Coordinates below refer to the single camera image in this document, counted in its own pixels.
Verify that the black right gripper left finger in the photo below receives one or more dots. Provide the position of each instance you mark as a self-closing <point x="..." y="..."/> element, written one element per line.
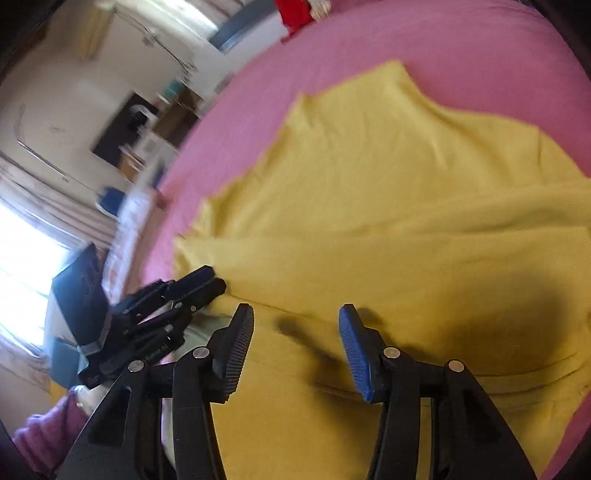
<point x="156" y="422"/>

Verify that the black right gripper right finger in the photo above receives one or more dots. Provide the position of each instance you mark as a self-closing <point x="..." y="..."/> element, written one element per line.
<point x="469" y="437"/>

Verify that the wooden desk with drawers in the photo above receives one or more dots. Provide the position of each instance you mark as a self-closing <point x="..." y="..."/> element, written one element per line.
<point x="159" y="140"/>

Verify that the grey bed headboard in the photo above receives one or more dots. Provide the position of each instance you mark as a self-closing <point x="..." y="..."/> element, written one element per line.
<point x="238" y="25"/>

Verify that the blue white chair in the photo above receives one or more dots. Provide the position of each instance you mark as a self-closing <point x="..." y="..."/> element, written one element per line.
<point x="109" y="201"/>

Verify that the folded light pink blanket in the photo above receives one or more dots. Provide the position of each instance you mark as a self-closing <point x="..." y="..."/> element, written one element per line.
<point x="137" y="223"/>

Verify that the black flat monitor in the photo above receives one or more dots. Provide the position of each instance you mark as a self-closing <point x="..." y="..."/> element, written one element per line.
<point x="123" y="129"/>

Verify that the red cloth at headboard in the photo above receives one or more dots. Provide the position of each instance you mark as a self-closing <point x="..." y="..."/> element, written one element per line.
<point x="296" y="14"/>

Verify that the purple sleeved left forearm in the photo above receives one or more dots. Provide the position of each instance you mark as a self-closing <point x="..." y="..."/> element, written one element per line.
<point x="46" y="439"/>

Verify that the pink bed blanket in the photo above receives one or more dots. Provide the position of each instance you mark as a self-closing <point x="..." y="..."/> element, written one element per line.
<point x="485" y="57"/>

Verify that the mustard yellow sweater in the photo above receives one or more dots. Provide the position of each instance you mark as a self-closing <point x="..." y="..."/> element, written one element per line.
<point x="458" y="235"/>

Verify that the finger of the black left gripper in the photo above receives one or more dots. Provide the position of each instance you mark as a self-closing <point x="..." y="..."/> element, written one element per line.
<point x="152" y="297"/>
<point x="175" y="316"/>

